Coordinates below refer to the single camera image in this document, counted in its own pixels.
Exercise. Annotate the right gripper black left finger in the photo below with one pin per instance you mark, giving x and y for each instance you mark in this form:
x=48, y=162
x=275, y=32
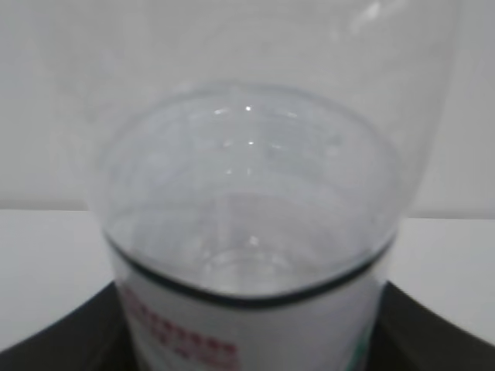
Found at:
x=92, y=337

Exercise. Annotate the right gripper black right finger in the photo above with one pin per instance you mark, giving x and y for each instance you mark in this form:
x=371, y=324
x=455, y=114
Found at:
x=408, y=336

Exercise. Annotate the clear plastic water bottle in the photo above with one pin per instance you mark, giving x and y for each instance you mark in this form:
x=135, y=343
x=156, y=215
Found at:
x=249, y=164

